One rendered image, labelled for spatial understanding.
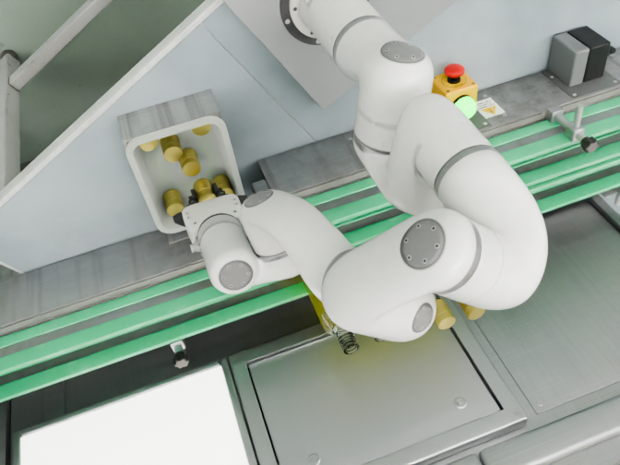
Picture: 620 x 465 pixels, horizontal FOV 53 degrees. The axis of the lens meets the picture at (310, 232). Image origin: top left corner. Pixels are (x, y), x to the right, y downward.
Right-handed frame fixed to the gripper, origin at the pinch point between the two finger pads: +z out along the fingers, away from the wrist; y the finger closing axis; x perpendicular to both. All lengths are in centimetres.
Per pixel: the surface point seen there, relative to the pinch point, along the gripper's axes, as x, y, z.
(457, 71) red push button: 10, 52, 1
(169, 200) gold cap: -0.9, -6.7, 5.1
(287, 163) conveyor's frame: -0.4, 17.0, 5.4
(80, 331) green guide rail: -16.7, -28.8, -4.7
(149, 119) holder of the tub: 16.3, -5.6, 1.5
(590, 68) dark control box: 4, 81, 0
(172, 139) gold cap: 11.3, -2.8, 2.6
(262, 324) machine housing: -34.3, 4.1, 3.4
